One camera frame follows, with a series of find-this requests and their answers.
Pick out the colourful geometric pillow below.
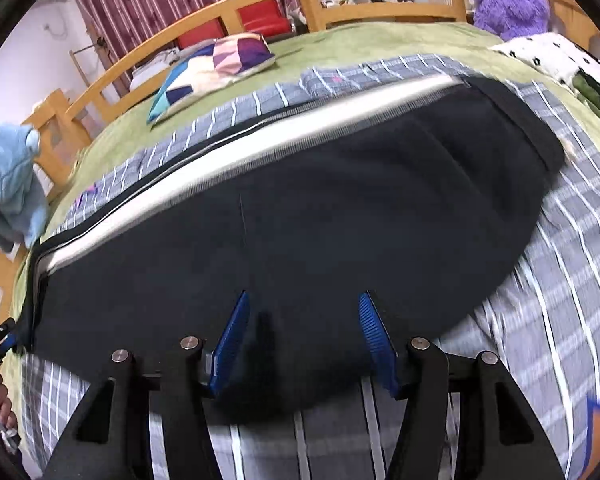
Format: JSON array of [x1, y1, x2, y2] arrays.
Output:
[[147, 32, 276, 127]]

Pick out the white black-dotted pillow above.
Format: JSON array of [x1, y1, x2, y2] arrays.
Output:
[[488, 31, 600, 122]]

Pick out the red chair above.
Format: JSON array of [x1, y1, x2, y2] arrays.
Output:
[[238, 0, 292, 38], [176, 18, 225, 50]]

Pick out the grey checked star blanket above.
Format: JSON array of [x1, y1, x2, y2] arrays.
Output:
[[47, 53, 600, 479]]

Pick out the black pants with white stripe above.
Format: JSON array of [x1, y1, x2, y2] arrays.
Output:
[[17, 77, 566, 424]]

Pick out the green fleece bedspread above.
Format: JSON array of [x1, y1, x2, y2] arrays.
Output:
[[9, 20, 600, 351]]

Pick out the wooden bed frame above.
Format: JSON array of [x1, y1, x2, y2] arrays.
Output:
[[0, 0, 600, 322]]

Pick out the purple plush toy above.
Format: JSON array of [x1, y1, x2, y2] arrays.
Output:
[[474, 0, 550, 41]]

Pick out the blue plush toy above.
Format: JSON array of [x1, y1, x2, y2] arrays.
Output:
[[0, 124, 48, 254]]

